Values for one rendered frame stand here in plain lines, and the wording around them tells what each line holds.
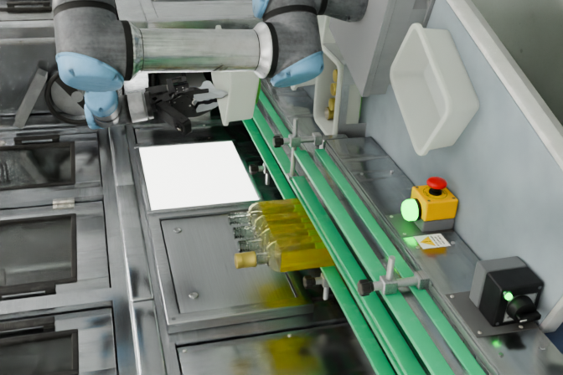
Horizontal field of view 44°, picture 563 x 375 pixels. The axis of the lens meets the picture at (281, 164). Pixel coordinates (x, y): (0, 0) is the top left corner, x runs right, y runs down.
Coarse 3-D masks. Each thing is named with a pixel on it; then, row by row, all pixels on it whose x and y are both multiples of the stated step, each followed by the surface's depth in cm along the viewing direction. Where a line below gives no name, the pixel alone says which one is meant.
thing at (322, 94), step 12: (324, 48) 181; (324, 60) 187; (336, 60) 173; (324, 72) 188; (324, 84) 190; (324, 96) 192; (336, 96) 175; (324, 108) 194; (336, 108) 176; (324, 120) 192; (336, 120) 178; (324, 132) 186; (336, 132) 179
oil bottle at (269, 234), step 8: (296, 224) 162; (304, 224) 162; (312, 224) 162; (264, 232) 159; (272, 232) 159; (280, 232) 159; (288, 232) 159; (296, 232) 159; (304, 232) 159; (312, 232) 160; (264, 240) 157; (272, 240) 156; (264, 248) 157
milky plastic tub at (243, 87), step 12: (216, 72) 186; (228, 72) 186; (240, 72) 165; (252, 72) 166; (216, 84) 183; (228, 84) 183; (240, 84) 164; (252, 84) 166; (228, 96) 166; (240, 96) 168; (252, 96) 169; (228, 108) 168; (240, 108) 171; (252, 108) 172; (228, 120) 171; (240, 120) 174
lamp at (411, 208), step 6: (414, 198) 138; (402, 204) 139; (408, 204) 137; (414, 204) 137; (420, 204) 137; (402, 210) 138; (408, 210) 137; (414, 210) 136; (420, 210) 137; (408, 216) 137; (414, 216) 137; (420, 216) 137
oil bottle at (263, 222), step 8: (264, 216) 165; (272, 216) 165; (280, 216) 165; (288, 216) 165; (296, 216) 165; (304, 216) 166; (256, 224) 163; (264, 224) 162; (272, 224) 162; (280, 224) 162; (288, 224) 163; (256, 232) 162
